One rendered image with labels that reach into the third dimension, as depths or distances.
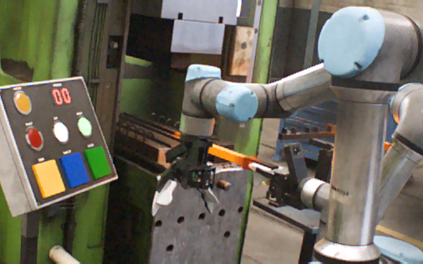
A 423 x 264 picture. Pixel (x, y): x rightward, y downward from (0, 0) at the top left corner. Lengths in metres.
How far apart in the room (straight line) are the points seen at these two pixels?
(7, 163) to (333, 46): 0.74
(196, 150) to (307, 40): 9.93
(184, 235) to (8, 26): 0.89
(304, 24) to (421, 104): 9.93
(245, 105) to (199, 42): 0.64
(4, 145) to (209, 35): 0.80
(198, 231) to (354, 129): 1.08
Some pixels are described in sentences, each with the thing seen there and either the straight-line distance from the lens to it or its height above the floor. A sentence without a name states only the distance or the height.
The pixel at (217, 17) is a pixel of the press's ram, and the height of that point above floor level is 1.38.
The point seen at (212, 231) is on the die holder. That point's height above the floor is 0.71.
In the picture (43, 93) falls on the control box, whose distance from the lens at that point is 1.50.
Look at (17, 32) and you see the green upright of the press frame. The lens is 2.13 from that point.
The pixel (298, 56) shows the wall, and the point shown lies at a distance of 11.38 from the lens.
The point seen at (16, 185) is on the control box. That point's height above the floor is 1.00.
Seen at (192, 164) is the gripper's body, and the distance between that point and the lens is 1.40.
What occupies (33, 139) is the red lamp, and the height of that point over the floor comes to 1.09.
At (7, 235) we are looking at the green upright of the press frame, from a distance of 2.29.
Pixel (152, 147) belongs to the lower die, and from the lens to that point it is 1.91.
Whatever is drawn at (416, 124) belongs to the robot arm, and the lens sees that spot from 1.41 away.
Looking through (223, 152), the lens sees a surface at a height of 1.01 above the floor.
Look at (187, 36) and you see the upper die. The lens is 1.87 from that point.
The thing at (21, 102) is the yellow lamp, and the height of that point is 1.17.
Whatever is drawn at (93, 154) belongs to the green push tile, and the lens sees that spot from 1.56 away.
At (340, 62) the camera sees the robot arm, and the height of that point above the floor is 1.37.
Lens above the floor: 1.44
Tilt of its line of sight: 11 degrees down
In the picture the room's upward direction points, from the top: 7 degrees clockwise
